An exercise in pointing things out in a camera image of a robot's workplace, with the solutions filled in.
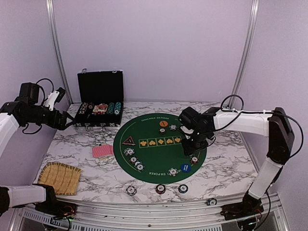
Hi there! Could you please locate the red patterned card deck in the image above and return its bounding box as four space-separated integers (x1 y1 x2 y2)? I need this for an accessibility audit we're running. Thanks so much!
92 144 114 158

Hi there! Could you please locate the black white chip stack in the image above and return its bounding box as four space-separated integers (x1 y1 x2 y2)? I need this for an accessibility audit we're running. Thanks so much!
127 186 137 196

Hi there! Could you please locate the aluminium front rail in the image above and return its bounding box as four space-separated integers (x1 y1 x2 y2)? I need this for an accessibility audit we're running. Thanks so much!
14 192 289 231

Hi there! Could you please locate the black poker chip case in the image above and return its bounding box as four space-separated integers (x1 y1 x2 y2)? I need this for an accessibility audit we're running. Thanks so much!
75 70 124 127

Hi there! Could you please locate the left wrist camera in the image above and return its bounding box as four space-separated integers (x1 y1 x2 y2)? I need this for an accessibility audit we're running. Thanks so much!
43 87 66 111

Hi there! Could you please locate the blue small blind button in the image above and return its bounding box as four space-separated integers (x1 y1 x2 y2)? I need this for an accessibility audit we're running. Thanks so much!
180 164 192 173

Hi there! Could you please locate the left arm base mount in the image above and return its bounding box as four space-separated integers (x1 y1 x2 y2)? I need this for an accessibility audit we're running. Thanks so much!
35 184 77 218

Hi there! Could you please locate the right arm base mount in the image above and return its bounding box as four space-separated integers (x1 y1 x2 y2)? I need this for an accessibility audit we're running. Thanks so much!
220 193 264 220

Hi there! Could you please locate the left aluminium frame post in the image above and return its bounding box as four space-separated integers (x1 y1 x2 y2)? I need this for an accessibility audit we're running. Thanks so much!
46 0 73 104

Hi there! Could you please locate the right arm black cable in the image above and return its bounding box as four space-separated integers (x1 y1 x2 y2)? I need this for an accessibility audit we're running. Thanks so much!
220 94 304 159

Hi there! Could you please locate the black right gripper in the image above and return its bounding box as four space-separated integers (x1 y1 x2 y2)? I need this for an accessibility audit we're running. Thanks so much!
181 128 210 156

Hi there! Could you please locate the right aluminium frame post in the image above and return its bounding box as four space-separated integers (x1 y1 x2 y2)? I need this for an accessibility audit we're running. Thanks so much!
231 0 260 95

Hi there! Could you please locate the round green poker mat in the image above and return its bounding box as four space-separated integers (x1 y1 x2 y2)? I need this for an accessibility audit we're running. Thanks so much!
113 113 206 184

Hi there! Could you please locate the orange dealer button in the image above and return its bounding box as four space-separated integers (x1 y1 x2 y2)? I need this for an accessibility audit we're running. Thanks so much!
159 120 168 128

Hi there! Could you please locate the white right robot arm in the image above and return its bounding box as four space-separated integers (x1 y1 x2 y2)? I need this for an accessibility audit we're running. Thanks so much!
178 107 295 216

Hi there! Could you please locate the triangular black red button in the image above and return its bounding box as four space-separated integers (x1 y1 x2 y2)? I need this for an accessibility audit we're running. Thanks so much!
122 136 136 146

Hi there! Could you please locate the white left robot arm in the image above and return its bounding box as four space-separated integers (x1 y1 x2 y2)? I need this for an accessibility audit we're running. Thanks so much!
0 100 76 215

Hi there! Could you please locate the aluminium frame post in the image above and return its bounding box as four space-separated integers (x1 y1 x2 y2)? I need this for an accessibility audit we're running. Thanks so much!
231 0 260 95
46 0 73 104

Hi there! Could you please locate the striped blue yellow card box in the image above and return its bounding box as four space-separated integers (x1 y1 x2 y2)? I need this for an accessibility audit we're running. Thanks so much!
97 142 112 162

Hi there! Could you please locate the woven bamboo tray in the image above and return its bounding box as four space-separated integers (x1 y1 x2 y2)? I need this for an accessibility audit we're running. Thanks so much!
38 162 81 195

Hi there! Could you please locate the blue green chip stack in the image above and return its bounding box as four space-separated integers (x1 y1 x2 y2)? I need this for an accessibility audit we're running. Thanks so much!
178 184 188 193

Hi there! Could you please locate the red black chip stack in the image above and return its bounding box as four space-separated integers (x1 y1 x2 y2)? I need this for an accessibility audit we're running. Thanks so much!
155 184 166 194

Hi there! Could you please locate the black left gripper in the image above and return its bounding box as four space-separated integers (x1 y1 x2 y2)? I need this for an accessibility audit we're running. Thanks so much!
24 106 75 130

